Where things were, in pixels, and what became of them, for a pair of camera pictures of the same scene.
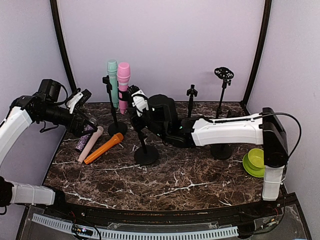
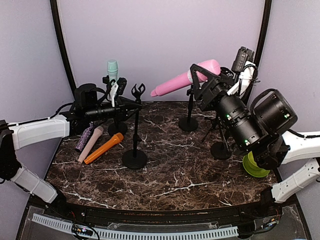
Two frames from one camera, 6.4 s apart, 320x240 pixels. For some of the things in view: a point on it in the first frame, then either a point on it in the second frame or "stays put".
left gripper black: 77,131 to 121,107
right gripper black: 137,125 to 216,86
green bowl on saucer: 253,163 stays put
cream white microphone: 93,140 stays put
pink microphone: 123,73 to 213,65
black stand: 144,157 to 136,159
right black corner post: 267,14 stays put
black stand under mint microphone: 115,128 stays put
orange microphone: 116,139 stays put
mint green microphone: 112,66 stays put
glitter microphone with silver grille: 83,139 stays put
